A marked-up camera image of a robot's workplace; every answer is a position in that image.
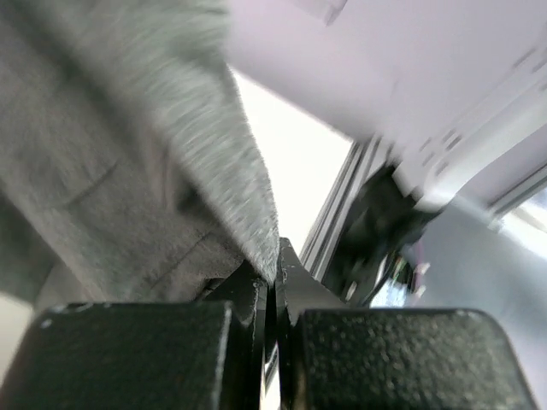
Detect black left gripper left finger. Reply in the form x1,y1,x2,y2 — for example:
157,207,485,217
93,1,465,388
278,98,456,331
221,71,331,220
1,264,268,409

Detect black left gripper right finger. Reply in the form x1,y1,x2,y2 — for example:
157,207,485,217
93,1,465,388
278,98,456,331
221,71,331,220
275,239,537,409

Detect grey shorts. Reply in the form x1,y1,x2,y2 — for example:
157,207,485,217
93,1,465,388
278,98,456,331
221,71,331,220
1,1,279,308

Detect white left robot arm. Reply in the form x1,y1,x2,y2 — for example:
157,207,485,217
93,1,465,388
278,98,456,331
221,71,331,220
1,0,546,409

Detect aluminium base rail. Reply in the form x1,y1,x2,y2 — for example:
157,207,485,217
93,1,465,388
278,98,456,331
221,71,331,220
300,138,379,282

